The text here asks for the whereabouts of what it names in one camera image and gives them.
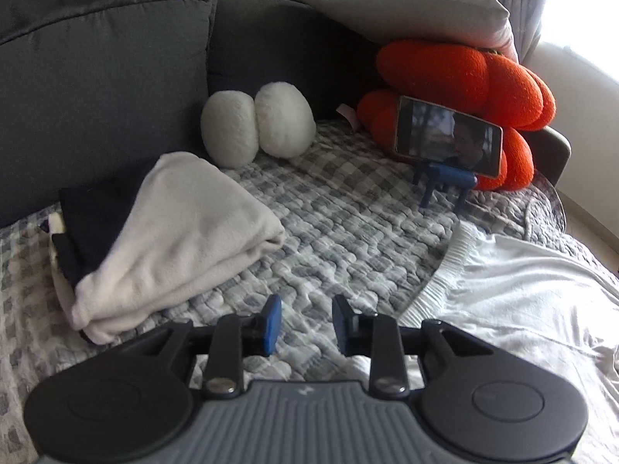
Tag orange pumpkin cushion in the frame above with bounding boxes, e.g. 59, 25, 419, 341
357, 38, 557, 191

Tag light grey pillow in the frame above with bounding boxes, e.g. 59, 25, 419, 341
300, 0, 519, 63

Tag white round plush cushion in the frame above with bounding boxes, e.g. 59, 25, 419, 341
200, 82, 317, 170

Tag white pants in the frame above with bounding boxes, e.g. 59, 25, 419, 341
397, 222, 619, 464

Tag grey sofa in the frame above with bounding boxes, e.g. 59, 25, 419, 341
0, 0, 571, 228

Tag grey checked quilted blanket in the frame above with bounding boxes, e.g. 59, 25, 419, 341
0, 118, 566, 464

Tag grey patterned curtain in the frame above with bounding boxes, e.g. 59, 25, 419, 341
474, 0, 552, 63

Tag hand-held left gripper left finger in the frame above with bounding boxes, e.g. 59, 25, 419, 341
116, 295, 282, 399

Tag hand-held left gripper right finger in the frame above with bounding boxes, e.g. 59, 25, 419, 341
333, 295, 499, 399

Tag smartphone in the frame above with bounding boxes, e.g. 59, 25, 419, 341
394, 96, 504, 179

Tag dark garment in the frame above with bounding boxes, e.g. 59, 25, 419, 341
51, 174, 146, 288

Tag cream garment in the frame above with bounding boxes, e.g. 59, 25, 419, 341
70, 151, 287, 346

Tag blue phone stand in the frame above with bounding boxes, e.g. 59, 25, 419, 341
412, 159, 479, 213

